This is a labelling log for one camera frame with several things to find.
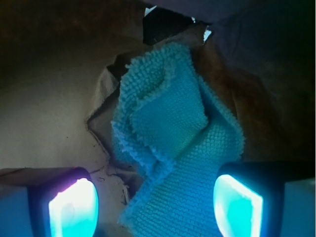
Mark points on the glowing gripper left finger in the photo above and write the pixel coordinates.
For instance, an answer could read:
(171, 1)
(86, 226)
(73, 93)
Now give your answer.
(48, 202)

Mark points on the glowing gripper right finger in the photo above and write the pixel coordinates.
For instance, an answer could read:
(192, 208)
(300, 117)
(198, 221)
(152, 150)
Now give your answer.
(266, 199)

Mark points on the light blue microfiber cloth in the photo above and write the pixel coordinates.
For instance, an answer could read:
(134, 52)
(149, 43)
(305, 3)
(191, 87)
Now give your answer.
(173, 127)

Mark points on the brown paper bag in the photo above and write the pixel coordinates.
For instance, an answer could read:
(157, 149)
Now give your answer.
(260, 60)

